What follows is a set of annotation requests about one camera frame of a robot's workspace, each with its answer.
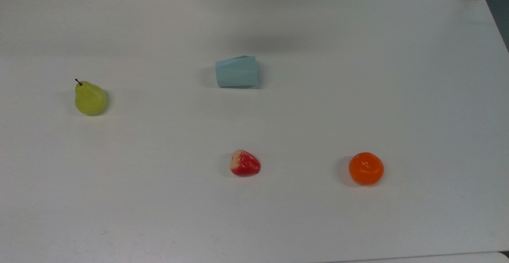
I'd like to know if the red toy strawberry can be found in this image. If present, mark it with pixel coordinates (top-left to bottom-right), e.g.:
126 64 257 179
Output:
230 150 261 177

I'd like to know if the green toy pear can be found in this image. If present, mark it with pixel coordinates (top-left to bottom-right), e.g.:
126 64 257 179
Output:
74 79 107 116

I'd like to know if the light blue faceted mug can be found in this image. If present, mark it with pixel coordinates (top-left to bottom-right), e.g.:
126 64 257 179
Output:
215 55 258 88

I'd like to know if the orange toy mandarin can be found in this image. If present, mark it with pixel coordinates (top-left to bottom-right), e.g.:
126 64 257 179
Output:
349 152 385 186

